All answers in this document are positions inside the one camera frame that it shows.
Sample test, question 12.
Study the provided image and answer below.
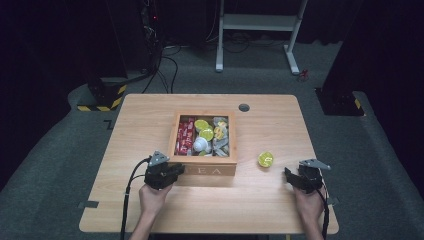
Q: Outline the wooden tea box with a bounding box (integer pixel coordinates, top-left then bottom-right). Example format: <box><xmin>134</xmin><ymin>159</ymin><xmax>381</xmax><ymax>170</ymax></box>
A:
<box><xmin>165</xmin><ymin>110</ymin><xmax>238</xmax><ymax>177</ymax></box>

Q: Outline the person's left hand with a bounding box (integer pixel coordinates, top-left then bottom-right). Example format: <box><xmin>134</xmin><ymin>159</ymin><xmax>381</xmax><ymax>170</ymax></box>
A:
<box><xmin>138</xmin><ymin>183</ymin><xmax>174</xmax><ymax>218</ymax></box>

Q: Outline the white cup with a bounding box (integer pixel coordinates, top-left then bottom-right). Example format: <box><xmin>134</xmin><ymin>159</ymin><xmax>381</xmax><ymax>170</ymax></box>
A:
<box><xmin>193</xmin><ymin>136</ymin><xmax>210</xmax><ymax>153</ymax></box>

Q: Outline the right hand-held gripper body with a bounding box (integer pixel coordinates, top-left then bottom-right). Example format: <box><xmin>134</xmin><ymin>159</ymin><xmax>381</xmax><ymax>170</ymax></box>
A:
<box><xmin>295</xmin><ymin>158</ymin><xmax>332</xmax><ymax>195</ymax></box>

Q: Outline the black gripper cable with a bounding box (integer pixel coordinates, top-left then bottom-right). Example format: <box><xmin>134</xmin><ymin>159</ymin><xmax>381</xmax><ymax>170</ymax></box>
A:
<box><xmin>119</xmin><ymin>157</ymin><xmax>152</xmax><ymax>240</ymax></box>
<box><xmin>316</xmin><ymin>169</ymin><xmax>331</xmax><ymax>240</ymax></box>

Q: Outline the black floor cable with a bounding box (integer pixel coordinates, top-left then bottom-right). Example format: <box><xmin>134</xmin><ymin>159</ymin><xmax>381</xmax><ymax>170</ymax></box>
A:
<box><xmin>141</xmin><ymin>49</ymin><xmax>165</xmax><ymax>95</ymax></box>
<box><xmin>161</xmin><ymin>54</ymin><xmax>180</xmax><ymax>95</ymax></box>

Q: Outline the dark equipment rack with wires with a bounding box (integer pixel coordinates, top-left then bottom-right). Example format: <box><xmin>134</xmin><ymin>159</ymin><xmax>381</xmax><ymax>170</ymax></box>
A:
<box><xmin>139</xmin><ymin>0</ymin><xmax>165</xmax><ymax>73</ymax></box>

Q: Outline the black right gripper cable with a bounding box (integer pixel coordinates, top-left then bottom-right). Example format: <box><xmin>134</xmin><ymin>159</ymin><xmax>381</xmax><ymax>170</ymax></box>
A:
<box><xmin>316</xmin><ymin>169</ymin><xmax>331</xmax><ymax>240</ymax></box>

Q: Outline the white metal stand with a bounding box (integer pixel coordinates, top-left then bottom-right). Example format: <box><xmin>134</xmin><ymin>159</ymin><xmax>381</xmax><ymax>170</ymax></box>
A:
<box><xmin>214</xmin><ymin>0</ymin><xmax>310</xmax><ymax>75</ymax></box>

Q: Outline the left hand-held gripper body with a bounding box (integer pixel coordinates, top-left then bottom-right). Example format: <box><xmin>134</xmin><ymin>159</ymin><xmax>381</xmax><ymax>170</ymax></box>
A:
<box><xmin>143</xmin><ymin>150</ymin><xmax>175</xmax><ymax>191</ymax></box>

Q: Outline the pile of red packets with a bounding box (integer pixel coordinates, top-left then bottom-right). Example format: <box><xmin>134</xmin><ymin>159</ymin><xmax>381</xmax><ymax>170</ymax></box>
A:
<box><xmin>174</xmin><ymin>116</ymin><xmax>196</xmax><ymax>156</ymax></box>

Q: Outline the black yellow striped stand base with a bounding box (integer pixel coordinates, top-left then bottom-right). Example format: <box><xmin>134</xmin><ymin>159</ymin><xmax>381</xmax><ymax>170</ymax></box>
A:
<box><xmin>76</xmin><ymin>77</ymin><xmax>129</xmax><ymax>113</ymax></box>

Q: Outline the pile of grey packets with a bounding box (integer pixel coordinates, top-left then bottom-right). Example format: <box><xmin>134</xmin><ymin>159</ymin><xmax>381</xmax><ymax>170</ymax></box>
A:
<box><xmin>211</xmin><ymin>116</ymin><xmax>231</xmax><ymax>158</ymax></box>

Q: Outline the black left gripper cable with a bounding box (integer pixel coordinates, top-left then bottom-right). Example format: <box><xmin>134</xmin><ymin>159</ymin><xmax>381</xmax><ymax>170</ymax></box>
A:
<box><xmin>119</xmin><ymin>157</ymin><xmax>152</xmax><ymax>240</ymax></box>

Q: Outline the person's right hand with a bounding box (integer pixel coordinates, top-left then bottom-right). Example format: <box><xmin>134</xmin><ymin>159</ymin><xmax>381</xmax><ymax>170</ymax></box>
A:
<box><xmin>292</xmin><ymin>184</ymin><xmax>325</xmax><ymax>225</ymax></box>

